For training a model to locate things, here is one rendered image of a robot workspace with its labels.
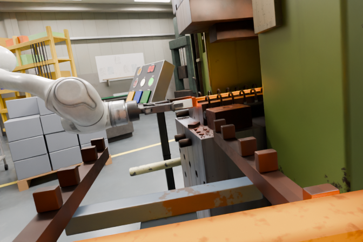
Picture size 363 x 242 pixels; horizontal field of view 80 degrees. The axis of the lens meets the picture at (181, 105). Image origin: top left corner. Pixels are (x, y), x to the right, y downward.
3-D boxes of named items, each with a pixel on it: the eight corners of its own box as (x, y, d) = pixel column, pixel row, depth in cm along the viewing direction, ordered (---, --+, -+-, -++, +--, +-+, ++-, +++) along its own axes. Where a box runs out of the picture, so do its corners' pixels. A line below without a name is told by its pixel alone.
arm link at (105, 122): (114, 132, 80) (108, 123, 67) (69, 140, 76) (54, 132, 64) (111, 105, 83) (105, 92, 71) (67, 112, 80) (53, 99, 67)
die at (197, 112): (203, 125, 77) (201, 102, 76) (189, 116, 96) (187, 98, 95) (304, 106, 85) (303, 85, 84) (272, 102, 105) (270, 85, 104)
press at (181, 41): (192, 102, 869) (182, 21, 826) (205, 103, 773) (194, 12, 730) (173, 105, 837) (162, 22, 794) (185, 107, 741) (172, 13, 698)
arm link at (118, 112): (112, 129, 73) (130, 126, 74) (107, 102, 71) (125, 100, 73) (114, 124, 81) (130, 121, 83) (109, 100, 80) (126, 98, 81)
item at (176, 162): (130, 179, 115) (128, 169, 114) (130, 175, 120) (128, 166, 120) (208, 161, 124) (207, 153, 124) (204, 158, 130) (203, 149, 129)
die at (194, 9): (191, 22, 72) (188, -8, 71) (178, 34, 91) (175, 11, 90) (298, 13, 81) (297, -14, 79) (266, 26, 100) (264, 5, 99)
